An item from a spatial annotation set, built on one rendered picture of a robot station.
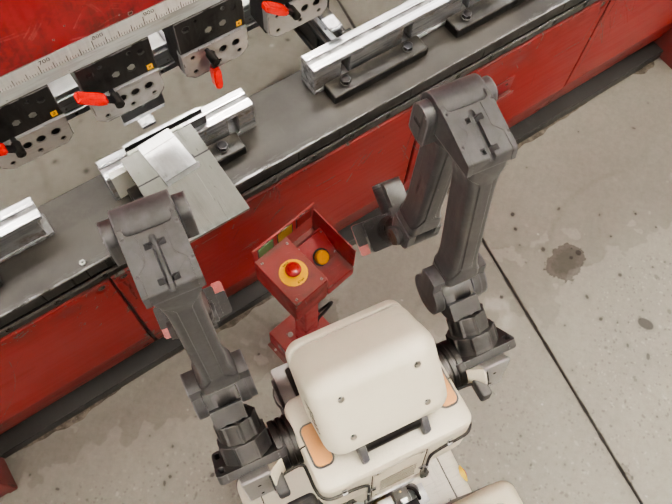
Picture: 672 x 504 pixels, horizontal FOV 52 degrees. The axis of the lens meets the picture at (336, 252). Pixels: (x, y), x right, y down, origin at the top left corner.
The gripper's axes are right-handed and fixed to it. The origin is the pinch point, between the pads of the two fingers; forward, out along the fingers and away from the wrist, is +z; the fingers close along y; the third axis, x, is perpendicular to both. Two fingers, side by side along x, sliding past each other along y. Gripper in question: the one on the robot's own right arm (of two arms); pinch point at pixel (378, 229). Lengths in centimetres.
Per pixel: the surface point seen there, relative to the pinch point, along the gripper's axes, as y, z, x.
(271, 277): 23.3, 22.7, 3.0
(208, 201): 31.3, 9.4, -19.3
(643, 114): -154, 107, 8
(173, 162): 34.9, 14.8, -30.4
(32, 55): 51, -21, -51
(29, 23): 49, -27, -55
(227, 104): 17.4, 23.5, -39.8
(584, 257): -95, 87, 48
